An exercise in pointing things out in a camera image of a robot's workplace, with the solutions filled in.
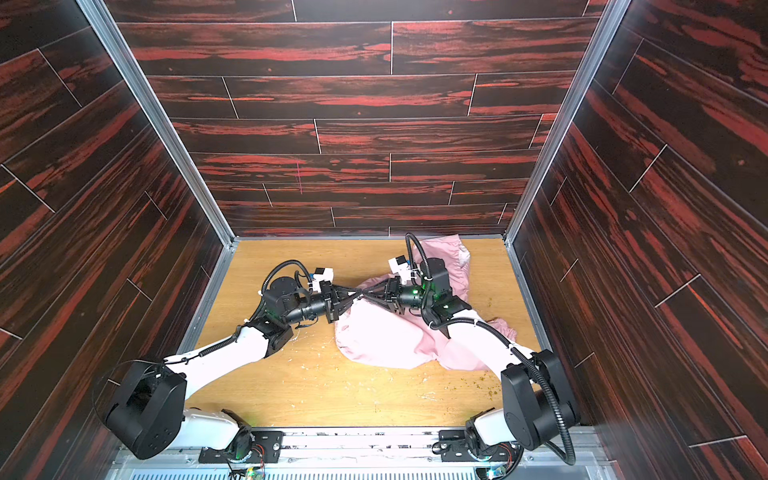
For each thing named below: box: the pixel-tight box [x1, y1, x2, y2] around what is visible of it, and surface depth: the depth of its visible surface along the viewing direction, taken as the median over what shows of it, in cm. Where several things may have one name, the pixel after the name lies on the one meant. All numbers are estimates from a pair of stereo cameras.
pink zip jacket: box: [334, 234, 517, 370], surface depth 77 cm
